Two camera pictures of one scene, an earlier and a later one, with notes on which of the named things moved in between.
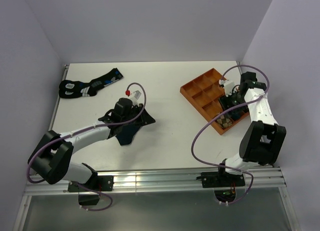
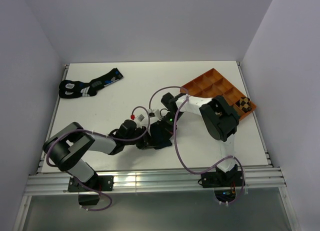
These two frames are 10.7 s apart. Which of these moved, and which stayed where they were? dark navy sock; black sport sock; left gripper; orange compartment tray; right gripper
Moved: left gripper; right gripper; dark navy sock
Stayed: black sport sock; orange compartment tray
